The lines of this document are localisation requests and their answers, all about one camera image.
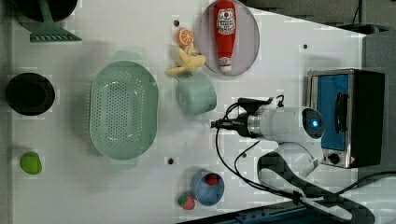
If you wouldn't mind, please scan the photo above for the large black cup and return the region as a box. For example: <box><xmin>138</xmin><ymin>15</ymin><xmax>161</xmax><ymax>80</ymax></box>
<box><xmin>5</xmin><ymin>73</ymin><xmax>55</xmax><ymax>116</ymax></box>

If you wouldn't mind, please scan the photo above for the mint green colander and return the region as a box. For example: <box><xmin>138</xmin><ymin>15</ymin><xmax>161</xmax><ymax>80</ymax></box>
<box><xmin>89</xmin><ymin>50</ymin><xmax>159</xmax><ymax>170</ymax></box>

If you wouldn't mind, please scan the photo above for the orange slice toy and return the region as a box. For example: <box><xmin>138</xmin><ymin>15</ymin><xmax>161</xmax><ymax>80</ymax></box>
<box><xmin>177</xmin><ymin>28</ymin><xmax>194</xmax><ymax>46</ymax></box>

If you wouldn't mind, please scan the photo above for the yellow plush banana peel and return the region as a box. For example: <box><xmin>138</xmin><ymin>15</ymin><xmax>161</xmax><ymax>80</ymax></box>
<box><xmin>165</xmin><ymin>43</ymin><xmax>206</xmax><ymax>77</ymax></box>

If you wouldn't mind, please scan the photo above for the green pear toy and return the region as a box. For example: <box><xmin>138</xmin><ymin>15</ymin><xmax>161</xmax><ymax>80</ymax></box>
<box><xmin>20</xmin><ymin>151</ymin><xmax>42</xmax><ymax>175</ymax></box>

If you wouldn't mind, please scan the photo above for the blue bowl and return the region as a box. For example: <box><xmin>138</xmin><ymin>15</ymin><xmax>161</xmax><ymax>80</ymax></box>
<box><xmin>191</xmin><ymin>170</ymin><xmax>225</xmax><ymax>206</ymax></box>

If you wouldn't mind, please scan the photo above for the black toaster oven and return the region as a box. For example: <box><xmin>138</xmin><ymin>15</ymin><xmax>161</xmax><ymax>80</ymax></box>
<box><xmin>305</xmin><ymin>69</ymin><xmax>385</xmax><ymax>169</ymax></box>

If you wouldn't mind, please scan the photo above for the red plush ketchup bottle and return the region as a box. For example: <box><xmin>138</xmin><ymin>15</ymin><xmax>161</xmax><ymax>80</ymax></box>
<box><xmin>213</xmin><ymin>0</ymin><xmax>237</xmax><ymax>72</ymax></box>

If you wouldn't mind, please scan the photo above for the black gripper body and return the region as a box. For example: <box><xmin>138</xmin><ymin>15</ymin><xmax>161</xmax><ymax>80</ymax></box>
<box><xmin>210</xmin><ymin>113</ymin><xmax>249</xmax><ymax>135</ymax></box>

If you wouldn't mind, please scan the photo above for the mint green mug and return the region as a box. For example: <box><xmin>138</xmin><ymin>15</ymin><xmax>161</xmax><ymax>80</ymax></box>
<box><xmin>176</xmin><ymin>72</ymin><xmax>217</xmax><ymax>116</ymax></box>

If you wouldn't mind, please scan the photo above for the red strawberry toy on table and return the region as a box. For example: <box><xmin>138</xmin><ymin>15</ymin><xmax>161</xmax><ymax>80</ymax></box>
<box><xmin>177</xmin><ymin>194</ymin><xmax>195</xmax><ymax>210</ymax></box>

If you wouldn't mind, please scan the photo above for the grey round plate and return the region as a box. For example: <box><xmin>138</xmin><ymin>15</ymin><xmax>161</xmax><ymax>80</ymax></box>
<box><xmin>196</xmin><ymin>0</ymin><xmax>260</xmax><ymax>76</ymax></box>

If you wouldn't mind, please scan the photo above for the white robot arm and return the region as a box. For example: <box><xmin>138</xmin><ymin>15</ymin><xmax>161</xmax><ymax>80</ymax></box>
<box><xmin>211</xmin><ymin>105</ymin><xmax>375</xmax><ymax>224</ymax></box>

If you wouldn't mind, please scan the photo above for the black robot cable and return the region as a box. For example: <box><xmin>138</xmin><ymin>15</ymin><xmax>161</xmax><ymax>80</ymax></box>
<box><xmin>214</xmin><ymin>94</ymin><xmax>396</xmax><ymax>206</ymax></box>

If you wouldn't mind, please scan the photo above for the green plastic spatula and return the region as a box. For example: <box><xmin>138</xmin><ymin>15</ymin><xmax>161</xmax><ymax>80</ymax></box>
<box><xmin>30</xmin><ymin>0</ymin><xmax>81</xmax><ymax>43</ymax></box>

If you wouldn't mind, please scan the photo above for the red strawberry toy in bowl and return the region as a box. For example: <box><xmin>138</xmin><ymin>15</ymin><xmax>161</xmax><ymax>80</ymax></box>
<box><xmin>205</xmin><ymin>175</ymin><xmax>219</xmax><ymax>186</ymax></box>

